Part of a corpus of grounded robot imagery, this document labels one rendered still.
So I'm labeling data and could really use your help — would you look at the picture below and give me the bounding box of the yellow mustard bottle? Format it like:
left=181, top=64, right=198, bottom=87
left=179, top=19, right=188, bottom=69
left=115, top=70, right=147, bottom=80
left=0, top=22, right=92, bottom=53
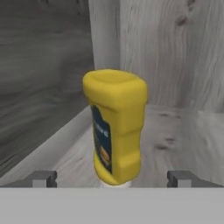
left=81, top=68, right=149, bottom=188

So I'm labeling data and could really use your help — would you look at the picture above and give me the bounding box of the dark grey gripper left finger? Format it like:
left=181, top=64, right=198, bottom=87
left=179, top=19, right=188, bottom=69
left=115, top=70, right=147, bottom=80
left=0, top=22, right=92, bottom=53
left=0, top=170, right=59, bottom=188

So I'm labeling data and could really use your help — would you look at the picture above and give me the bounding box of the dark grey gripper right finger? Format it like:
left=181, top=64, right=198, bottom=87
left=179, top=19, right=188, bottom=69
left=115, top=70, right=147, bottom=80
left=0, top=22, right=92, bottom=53
left=166, top=170, right=224, bottom=188

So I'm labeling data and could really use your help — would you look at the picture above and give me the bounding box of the grey wooden cabinet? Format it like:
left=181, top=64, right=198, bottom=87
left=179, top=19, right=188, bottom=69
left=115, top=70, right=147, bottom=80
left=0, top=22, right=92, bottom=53
left=0, top=0, right=224, bottom=188

